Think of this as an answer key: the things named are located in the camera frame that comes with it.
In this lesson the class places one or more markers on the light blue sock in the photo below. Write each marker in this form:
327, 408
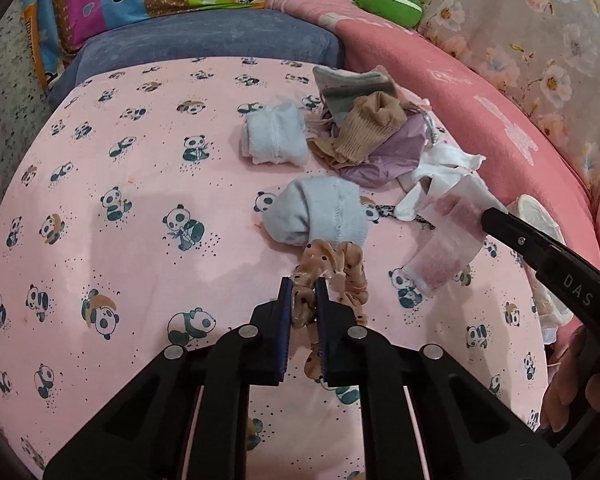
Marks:
320, 215
275, 135

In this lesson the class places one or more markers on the pink cloth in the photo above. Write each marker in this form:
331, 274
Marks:
450, 240

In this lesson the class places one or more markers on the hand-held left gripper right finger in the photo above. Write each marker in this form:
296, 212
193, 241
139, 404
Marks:
324, 340

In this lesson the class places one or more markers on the grey floral quilt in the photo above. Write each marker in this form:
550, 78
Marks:
530, 35

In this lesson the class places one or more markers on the beige ribbed sock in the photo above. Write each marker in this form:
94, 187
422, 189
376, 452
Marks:
370, 125

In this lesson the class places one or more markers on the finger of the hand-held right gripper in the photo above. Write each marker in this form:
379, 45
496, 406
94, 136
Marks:
510, 232

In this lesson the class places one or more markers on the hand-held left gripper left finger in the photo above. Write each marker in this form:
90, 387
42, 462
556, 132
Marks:
284, 330

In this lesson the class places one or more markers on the grey striped sock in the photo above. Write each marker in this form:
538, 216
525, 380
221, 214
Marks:
350, 85

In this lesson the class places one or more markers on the white plastic trash bag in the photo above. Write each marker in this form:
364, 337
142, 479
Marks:
540, 220

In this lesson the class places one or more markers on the peach polka dot scrunchie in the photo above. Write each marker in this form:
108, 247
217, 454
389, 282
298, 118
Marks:
352, 270

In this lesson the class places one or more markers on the blue velvet cushion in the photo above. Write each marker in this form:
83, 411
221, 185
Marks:
205, 45

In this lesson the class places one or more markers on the pink panda print sheet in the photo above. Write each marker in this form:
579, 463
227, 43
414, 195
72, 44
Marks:
130, 185

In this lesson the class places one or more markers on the white sock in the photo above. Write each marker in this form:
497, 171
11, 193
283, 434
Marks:
445, 170

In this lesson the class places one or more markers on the person's right hand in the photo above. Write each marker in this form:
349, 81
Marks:
565, 385

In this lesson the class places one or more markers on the pink blanket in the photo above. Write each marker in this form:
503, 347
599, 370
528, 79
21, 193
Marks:
480, 110

